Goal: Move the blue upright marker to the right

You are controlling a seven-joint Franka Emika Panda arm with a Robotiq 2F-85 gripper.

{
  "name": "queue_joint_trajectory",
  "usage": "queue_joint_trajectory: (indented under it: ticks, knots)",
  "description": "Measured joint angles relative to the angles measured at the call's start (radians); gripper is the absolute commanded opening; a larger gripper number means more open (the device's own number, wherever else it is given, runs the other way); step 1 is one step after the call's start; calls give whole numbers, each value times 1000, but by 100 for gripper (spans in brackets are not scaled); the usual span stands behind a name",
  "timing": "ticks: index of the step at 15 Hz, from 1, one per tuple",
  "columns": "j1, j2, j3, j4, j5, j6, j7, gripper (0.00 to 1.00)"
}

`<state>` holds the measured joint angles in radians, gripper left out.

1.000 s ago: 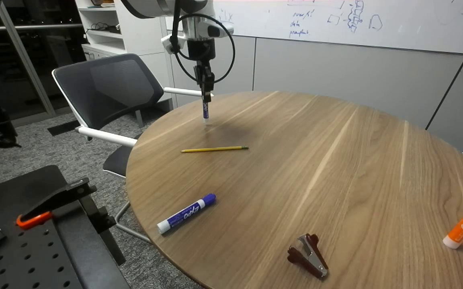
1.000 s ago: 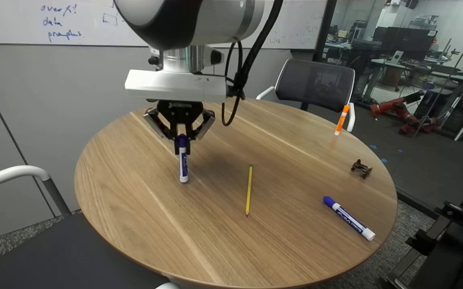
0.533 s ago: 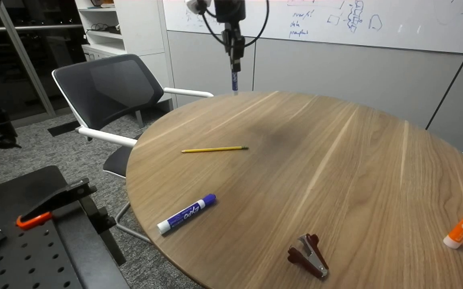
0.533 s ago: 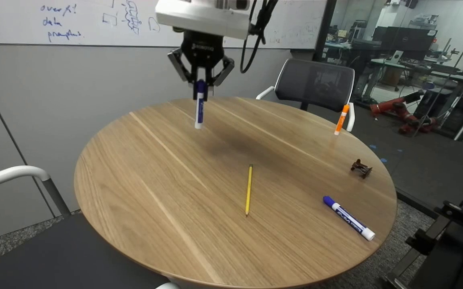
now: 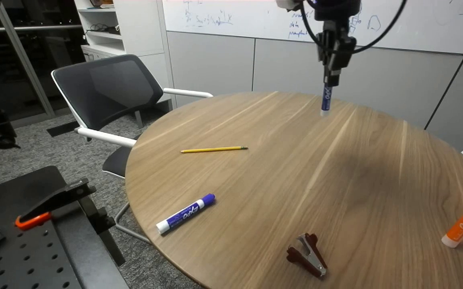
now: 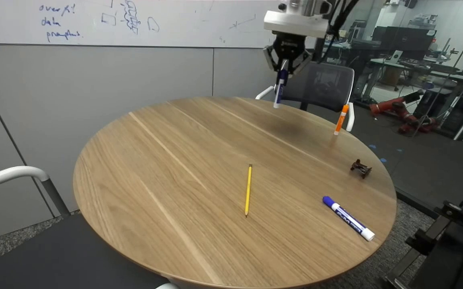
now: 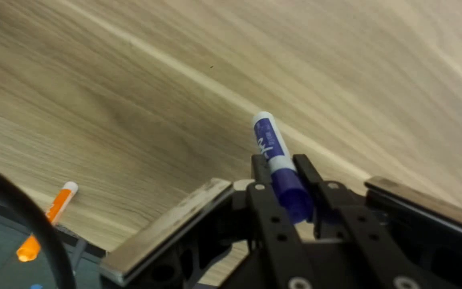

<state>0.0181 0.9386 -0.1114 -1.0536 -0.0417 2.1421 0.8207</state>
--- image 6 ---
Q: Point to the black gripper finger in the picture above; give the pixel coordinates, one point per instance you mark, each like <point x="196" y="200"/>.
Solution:
<point x="299" y="58"/>
<point x="271" y="58"/>

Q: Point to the black mesh chair white armrests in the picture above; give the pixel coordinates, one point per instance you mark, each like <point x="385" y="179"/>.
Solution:
<point x="319" y="86"/>

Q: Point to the small black binder clip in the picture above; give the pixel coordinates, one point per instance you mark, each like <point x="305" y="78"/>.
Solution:
<point x="360" y="168"/>

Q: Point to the background desk with equipment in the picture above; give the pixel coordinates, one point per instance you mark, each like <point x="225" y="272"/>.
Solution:
<point x="413" y="50"/>

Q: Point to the small blue marker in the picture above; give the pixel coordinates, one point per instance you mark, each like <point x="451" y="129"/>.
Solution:
<point x="279" y="86"/>

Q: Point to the black-seat chair white armrest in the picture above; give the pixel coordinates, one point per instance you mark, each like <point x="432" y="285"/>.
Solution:
<point x="38" y="251"/>

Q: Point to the orange marker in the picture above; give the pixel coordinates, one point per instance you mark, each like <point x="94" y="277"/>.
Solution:
<point x="340" y="118"/>

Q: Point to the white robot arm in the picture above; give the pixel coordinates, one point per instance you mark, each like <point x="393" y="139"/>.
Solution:
<point x="295" y="18"/>

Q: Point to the yellow pencil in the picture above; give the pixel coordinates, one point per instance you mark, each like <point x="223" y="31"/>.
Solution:
<point x="247" y="190"/>

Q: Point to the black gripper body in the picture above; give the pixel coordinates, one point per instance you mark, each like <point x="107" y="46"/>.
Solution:
<point x="289" y="44"/>

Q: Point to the black equipment stand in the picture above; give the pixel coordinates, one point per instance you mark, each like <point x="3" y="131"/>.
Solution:
<point x="445" y="246"/>

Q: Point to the large blue white-capped marker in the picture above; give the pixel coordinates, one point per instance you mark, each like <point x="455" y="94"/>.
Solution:
<point x="347" y="217"/>

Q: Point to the whiteboard with blue writing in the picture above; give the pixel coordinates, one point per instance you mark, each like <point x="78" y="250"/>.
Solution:
<point x="119" y="22"/>

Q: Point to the red machine on floor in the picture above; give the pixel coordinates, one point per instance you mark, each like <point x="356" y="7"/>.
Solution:
<point x="401" y="111"/>

